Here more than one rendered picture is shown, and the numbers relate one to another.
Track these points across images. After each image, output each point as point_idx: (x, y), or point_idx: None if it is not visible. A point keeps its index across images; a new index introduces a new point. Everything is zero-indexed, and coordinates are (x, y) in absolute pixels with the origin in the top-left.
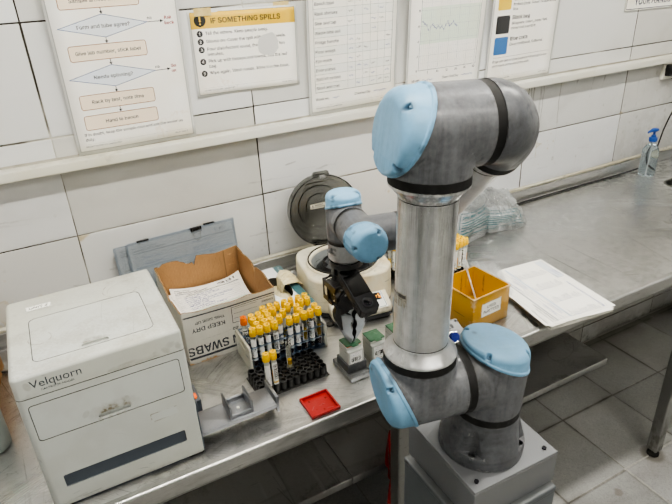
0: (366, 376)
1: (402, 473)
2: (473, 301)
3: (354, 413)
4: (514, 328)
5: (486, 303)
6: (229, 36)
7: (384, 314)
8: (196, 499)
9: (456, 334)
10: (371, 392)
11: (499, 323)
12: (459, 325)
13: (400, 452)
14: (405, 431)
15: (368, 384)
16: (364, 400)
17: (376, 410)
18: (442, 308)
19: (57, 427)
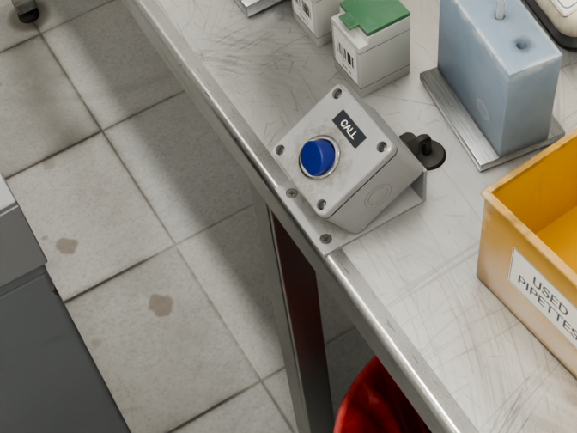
0: (239, 5)
1: (271, 283)
2: (481, 192)
3: (132, 8)
4: (524, 429)
5: (530, 264)
6: None
7: (550, 26)
8: None
9: (316, 155)
10: (179, 21)
11: (555, 379)
12: (368, 165)
13: (260, 237)
14: (260, 211)
15: (212, 15)
16: (149, 10)
17: (164, 61)
18: None
19: None
